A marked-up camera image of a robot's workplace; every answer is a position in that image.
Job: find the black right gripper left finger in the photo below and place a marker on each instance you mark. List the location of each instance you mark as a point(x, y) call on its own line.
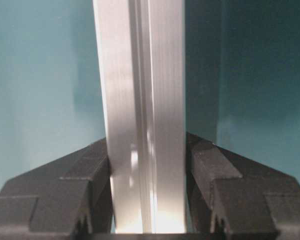
point(70, 195)

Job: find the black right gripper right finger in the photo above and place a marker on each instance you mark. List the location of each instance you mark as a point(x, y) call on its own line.
point(230, 194)

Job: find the silver aluminium extrusion rail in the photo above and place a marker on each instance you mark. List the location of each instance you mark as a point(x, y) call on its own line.
point(141, 55)

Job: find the teal cloth table cover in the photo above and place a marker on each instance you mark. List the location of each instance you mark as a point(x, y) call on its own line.
point(242, 80)

